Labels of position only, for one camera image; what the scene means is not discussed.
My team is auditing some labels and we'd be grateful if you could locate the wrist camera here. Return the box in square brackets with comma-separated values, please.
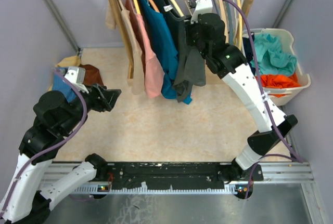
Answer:
[65, 66, 88, 93]
[188, 0, 213, 24]

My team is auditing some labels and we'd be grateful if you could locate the pink hanging t-shirt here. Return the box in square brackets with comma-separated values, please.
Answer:
[125, 0, 164, 98]

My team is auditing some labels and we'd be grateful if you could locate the yellow cloth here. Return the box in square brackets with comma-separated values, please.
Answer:
[48, 56, 81, 91]

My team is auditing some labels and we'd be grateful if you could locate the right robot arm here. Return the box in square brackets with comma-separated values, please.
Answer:
[186, 13, 298, 180]

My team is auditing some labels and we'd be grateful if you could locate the orange garment in basket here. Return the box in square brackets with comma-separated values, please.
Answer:
[260, 73, 302, 89]

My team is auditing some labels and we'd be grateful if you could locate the yellow cream hanger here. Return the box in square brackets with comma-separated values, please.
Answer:
[233, 0, 244, 50]

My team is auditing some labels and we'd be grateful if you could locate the dark grey t-shirt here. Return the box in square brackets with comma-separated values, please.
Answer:
[153, 0, 206, 104]

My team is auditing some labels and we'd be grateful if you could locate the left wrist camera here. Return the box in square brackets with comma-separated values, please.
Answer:
[65, 66, 88, 93]

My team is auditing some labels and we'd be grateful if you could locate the blue folded cloth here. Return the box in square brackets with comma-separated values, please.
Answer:
[52, 74, 76, 102]

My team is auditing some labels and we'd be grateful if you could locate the brown folded cloth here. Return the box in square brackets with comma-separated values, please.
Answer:
[79, 64, 104, 86]

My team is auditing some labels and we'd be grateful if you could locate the navy garment in basket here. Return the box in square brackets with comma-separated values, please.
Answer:
[242, 37, 253, 68]

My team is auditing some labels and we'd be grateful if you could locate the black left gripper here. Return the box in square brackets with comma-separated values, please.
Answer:
[61, 81, 122, 134]

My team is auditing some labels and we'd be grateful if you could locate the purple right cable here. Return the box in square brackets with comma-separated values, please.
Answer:
[192, 0, 304, 199]

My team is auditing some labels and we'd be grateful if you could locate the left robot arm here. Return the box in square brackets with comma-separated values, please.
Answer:
[1, 84, 121, 223]

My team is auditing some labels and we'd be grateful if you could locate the turquoise garment in basket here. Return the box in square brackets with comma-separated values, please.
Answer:
[253, 33, 297, 77]

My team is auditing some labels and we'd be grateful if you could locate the beige hanging t-shirt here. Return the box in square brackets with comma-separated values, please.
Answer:
[116, 0, 145, 95]

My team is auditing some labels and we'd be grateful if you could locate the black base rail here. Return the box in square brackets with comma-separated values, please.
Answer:
[91, 162, 264, 191]

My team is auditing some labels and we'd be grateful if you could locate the white laundry basket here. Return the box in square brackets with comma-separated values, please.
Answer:
[251, 28, 311, 107]

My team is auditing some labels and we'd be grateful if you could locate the teal blue hanging t-shirt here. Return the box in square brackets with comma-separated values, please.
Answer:
[138, 0, 192, 104]

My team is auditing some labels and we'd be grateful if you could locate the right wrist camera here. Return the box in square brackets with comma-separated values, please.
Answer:
[188, 0, 213, 24]

